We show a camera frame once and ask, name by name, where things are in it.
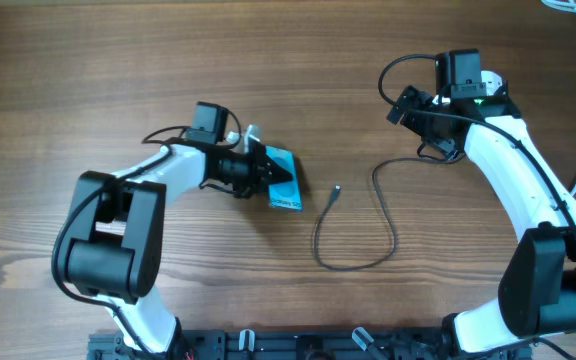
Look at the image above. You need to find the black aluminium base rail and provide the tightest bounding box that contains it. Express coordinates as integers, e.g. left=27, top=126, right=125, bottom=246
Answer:
left=87, top=328, right=533, bottom=360

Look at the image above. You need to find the teal screen Galaxy smartphone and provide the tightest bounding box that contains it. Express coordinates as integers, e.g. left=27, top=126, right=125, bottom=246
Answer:
left=266, top=146, right=303, bottom=211

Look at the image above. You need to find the black right camera cable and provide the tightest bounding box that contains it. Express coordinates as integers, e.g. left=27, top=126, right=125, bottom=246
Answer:
left=377, top=53, right=576, bottom=360

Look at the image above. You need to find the black USB charging cable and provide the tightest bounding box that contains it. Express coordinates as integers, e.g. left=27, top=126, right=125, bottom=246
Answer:
left=312, top=157, right=464, bottom=272

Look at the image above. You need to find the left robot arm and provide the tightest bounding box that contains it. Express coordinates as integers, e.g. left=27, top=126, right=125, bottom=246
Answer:
left=51, top=102, right=302, bottom=359

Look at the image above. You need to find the white power strip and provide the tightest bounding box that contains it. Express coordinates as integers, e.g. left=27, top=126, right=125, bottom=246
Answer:
left=481, top=70, right=507, bottom=96

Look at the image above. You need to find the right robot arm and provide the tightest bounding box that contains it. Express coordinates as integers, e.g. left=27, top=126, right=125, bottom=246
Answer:
left=387, top=49, right=576, bottom=359

